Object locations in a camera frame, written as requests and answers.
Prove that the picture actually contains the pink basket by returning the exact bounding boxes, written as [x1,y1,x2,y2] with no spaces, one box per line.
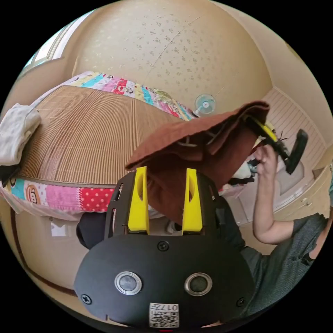
[218,185,248,208]

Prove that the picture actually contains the black garment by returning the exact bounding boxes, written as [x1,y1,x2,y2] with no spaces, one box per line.
[0,164,22,188]

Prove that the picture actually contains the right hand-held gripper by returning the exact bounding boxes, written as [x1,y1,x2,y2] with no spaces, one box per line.
[246,116,291,168]

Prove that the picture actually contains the white long pants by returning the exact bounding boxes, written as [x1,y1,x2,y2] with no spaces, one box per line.
[0,103,42,167]

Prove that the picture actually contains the bed with woven mat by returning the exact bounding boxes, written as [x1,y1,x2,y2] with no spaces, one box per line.
[0,70,199,214]

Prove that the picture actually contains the window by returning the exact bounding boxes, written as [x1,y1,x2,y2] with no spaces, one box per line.
[22,15,81,72]

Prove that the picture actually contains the person's body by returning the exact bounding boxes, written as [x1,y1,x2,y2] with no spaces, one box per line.
[76,178,333,319]

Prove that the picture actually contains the person's right hand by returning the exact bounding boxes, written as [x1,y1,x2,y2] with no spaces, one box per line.
[253,144,279,184]

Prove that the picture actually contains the cream cupboard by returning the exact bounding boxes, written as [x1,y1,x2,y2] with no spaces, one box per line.
[270,164,333,222]

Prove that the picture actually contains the light blue fan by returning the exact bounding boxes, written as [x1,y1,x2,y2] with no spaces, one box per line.
[192,93,216,118]

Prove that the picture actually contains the brown garment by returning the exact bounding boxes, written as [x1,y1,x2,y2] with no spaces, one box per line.
[125,101,271,227]

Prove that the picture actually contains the person's right forearm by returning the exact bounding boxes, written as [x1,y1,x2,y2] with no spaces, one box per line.
[252,179,296,244]

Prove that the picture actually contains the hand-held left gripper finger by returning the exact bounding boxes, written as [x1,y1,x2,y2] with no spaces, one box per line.
[181,168,203,236]

